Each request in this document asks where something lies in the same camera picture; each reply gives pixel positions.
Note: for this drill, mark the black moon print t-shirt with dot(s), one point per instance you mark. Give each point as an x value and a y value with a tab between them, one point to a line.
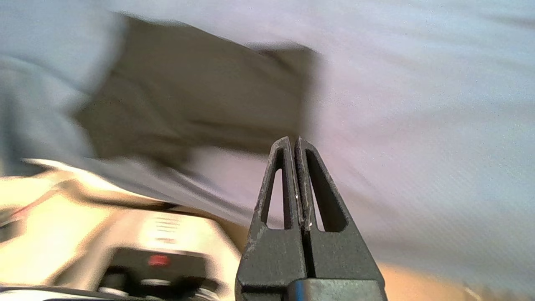
188	96

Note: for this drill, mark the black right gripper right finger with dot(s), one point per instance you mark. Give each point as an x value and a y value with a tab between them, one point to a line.
338	255

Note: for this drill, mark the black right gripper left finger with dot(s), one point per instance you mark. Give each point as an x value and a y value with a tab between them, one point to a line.
271	259

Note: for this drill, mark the blue bed sheet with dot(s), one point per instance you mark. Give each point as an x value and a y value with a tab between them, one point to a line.
418	125

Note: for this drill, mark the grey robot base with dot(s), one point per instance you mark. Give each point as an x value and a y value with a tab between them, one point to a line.
159	255

